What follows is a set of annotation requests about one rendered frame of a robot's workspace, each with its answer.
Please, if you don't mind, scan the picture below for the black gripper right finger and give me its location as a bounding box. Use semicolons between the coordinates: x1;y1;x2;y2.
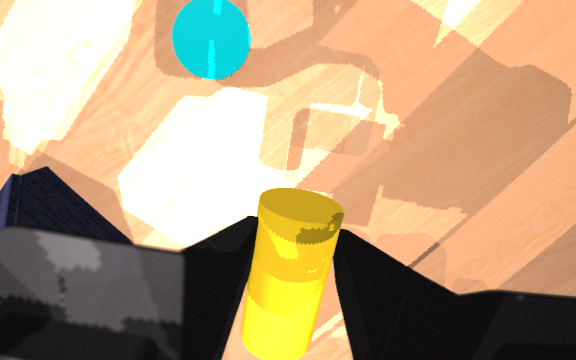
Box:
333;229;576;360

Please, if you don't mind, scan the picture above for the yellow cylinder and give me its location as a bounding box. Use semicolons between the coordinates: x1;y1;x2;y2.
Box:
240;188;344;360

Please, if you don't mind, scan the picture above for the cyan circle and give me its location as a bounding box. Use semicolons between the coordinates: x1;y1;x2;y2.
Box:
172;0;251;80

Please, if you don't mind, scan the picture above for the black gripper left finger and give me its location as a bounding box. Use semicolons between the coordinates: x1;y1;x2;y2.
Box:
0;215;259;360

